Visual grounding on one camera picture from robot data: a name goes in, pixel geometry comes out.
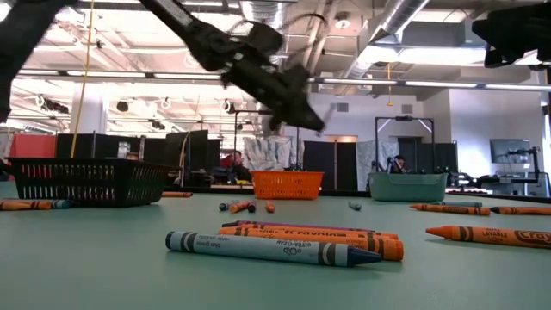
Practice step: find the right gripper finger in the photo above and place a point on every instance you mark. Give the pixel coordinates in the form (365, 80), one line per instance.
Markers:
(503, 56)
(516, 21)

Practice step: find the blue green crayon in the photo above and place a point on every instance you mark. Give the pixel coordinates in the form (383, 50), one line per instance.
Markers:
(355, 206)
(61, 204)
(456, 204)
(226, 206)
(258, 247)

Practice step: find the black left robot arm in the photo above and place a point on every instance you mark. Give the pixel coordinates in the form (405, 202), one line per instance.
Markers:
(26, 43)

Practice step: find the crumpled white sheet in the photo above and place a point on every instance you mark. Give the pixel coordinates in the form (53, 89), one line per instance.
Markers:
(271, 150)

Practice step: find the black curtain panel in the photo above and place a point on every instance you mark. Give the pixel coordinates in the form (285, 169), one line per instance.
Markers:
(327, 163)

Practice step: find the orange mesh basket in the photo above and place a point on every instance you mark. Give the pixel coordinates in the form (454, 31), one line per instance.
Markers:
(288, 173)

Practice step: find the person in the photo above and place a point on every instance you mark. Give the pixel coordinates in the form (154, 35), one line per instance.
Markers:
(398, 164)
(236, 161)

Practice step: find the long ceiling light strip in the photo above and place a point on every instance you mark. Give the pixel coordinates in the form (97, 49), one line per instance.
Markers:
(366, 82)

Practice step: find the black partition panels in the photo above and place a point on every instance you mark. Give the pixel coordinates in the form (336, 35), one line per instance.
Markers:
(198, 150)

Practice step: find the white ceiling dome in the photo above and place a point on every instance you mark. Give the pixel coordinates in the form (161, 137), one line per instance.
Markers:
(342, 21)

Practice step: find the teal plastic bin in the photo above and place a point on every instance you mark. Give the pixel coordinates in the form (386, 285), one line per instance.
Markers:
(406, 189)

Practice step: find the neighbouring work table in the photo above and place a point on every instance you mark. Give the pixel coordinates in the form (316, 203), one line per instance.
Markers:
(508, 185)

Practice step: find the white pillar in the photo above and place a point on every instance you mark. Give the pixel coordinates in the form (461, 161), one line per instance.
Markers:
(88, 116)

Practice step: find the black mesh basket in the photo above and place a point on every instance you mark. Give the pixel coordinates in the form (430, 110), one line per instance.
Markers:
(86, 162)

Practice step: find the teal table mat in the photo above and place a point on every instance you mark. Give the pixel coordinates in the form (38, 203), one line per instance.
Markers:
(129, 280)

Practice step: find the red partition panel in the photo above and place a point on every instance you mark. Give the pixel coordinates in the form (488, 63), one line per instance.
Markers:
(32, 146)

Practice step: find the black frame stand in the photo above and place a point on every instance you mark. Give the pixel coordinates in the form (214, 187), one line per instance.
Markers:
(404, 118)
(247, 112)

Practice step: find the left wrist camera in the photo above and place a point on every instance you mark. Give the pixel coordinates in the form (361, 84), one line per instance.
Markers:
(267, 39)

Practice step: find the corrugated silver duct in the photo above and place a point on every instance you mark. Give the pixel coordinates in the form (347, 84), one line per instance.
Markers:
(258, 8)

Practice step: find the black wall monitor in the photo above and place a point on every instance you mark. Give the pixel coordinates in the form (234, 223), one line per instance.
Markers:
(510, 150)

